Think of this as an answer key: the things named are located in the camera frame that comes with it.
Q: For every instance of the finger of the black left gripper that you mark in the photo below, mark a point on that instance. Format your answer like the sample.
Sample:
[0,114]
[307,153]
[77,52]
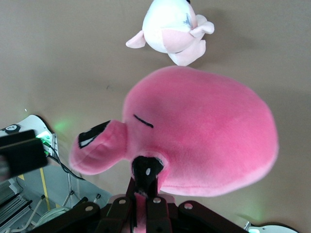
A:
[24,155]

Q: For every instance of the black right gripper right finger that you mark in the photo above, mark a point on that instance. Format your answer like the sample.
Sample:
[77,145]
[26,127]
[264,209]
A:
[175,218]

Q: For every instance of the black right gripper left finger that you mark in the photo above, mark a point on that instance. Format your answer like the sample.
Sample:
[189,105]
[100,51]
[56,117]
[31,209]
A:
[114,218]

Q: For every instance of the round bright pink plush toy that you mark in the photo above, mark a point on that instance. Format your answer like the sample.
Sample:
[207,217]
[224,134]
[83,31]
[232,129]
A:
[199,133]

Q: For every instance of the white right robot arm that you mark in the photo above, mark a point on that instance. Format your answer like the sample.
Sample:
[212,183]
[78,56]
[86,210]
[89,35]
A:
[269,229]

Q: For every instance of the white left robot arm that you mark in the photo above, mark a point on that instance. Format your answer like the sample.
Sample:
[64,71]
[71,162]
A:
[29,121]

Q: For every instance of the pale pink puppy plush toy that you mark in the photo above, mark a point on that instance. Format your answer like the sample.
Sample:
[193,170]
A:
[165,26]

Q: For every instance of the grey metal rails stack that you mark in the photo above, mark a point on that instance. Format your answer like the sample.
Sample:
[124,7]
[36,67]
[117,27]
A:
[13,206]

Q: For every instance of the brown table cover sheet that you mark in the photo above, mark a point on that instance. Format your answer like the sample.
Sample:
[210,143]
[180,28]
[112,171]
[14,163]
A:
[48,53]

